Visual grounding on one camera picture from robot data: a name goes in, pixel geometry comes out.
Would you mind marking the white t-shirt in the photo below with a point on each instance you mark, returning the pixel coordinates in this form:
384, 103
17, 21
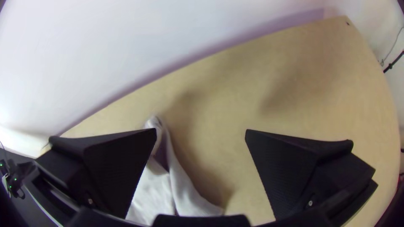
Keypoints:
183, 195

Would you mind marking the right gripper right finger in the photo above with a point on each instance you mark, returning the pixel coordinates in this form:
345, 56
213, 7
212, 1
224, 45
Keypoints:
284, 170

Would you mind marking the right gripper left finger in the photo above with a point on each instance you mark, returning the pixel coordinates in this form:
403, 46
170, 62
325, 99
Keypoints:
107, 170

